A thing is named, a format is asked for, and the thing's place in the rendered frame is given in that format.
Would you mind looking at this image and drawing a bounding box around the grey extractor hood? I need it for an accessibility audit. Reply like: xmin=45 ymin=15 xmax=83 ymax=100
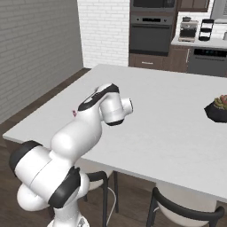
xmin=209 ymin=0 xmax=227 ymax=24

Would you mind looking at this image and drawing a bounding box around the black frame stool, cream seat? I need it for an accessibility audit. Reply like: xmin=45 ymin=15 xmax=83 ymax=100
xmin=145 ymin=181 xmax=226 ymax=227
xmin=74 ymin=159 xmax=120 ymax=227

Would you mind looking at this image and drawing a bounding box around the black built-in microwave oven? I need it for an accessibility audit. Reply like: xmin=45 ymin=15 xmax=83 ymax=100
xmin=129 ymin=0 xmax=178 ymax=13

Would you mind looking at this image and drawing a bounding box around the black pot with succulent plant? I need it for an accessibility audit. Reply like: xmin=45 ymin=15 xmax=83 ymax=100
xmin=203 ymin=94 xmax=227 ymax=124

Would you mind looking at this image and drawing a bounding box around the brown wall cupboard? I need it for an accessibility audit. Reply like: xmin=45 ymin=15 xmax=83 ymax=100
xmin=176 ymin=0 xmax=212 ymax=13

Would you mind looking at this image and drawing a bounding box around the brown base cupboard run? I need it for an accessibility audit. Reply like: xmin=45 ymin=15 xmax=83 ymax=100
xmin=128 ymin=43 xmax=191 ymax=74

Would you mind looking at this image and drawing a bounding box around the dark grey dishwasher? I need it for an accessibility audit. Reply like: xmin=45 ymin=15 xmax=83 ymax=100
xmin=186 ymin=47 xmax=227 ymax=78

